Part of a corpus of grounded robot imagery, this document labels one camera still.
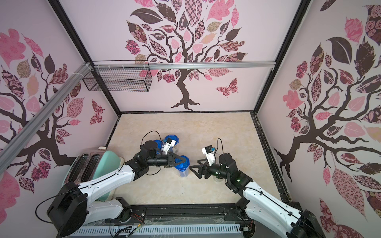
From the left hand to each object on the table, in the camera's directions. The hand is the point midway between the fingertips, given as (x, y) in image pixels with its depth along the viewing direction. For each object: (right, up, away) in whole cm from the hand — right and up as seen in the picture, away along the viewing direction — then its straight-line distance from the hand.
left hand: (184, 164), depth 73 cm
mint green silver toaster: (-48, -1, 0) cm, 48 cm away
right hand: (+5, 0, 0) cm, 5 cm away
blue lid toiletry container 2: (-1, -3, +2) cm, 4 cm away
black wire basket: (-43, +52, +22) cm, 71 cm away
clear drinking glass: (+19, -13, +12) cm, 26 cm away
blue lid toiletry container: (-8, +12, +15) cm, 21 cm away
